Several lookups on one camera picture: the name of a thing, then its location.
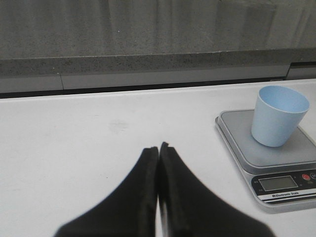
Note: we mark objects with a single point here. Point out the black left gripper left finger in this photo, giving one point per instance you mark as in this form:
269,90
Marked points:
129,211

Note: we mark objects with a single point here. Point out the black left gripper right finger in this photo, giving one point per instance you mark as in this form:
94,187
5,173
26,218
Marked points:
190,209

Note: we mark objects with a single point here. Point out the light blue plastic cup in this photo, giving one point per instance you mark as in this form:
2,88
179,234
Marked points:
278,111

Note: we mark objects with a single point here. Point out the silver digital kitchen scale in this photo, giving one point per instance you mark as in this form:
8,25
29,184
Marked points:
281,179

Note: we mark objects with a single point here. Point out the grey stone counter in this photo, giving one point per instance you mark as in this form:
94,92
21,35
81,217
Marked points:
50,47

